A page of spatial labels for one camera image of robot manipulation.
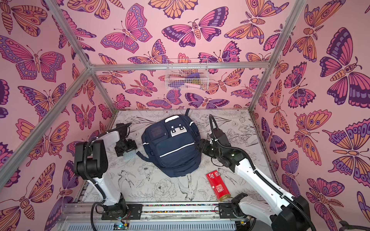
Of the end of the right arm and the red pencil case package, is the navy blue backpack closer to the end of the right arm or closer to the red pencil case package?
the red pencil case package

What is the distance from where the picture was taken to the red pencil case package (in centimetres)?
80

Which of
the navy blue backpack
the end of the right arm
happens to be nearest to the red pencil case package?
the navy blue backpack

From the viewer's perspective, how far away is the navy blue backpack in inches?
33.6

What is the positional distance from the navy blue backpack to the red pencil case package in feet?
0.33
